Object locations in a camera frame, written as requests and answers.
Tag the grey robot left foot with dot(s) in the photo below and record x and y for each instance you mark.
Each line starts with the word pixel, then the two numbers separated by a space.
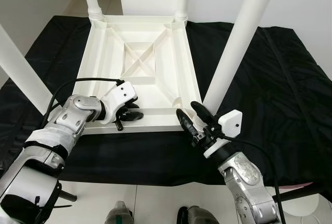
pixel 119 214

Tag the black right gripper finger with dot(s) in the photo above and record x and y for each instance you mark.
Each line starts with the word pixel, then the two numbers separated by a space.
pixel 185 121
pixel 202 113

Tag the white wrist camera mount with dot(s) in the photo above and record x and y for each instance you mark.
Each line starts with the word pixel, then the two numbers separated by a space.
pixel 231 123
pixel 122 97

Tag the pink cloth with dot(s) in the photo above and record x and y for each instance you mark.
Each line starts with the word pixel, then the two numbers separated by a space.
pixel 303 184

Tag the cream plastic children table top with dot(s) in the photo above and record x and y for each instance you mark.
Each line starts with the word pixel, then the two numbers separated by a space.
pixel 104 68

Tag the grey robot right foot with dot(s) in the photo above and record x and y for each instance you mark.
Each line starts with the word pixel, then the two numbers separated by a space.
pixel 197 216

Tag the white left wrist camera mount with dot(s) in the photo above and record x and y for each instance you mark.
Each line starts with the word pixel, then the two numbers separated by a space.
pixel 122 97

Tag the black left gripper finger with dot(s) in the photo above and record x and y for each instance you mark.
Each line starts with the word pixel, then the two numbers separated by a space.
pixel 134 115
pixel 133 105

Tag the black tablecloth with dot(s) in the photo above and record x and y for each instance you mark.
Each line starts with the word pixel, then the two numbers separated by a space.
pixel 285 104

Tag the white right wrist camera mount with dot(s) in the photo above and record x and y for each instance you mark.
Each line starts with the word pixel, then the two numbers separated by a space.
pixel 231 123

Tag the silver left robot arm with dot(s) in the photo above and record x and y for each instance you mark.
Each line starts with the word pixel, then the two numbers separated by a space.
pixel 72 112

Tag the black rod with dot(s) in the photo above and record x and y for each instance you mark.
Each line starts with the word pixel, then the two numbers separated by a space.
pixel 67 196

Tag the grey robot foot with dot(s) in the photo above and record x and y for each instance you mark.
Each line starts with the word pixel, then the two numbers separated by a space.
pixel 119 214
pixel 197 216

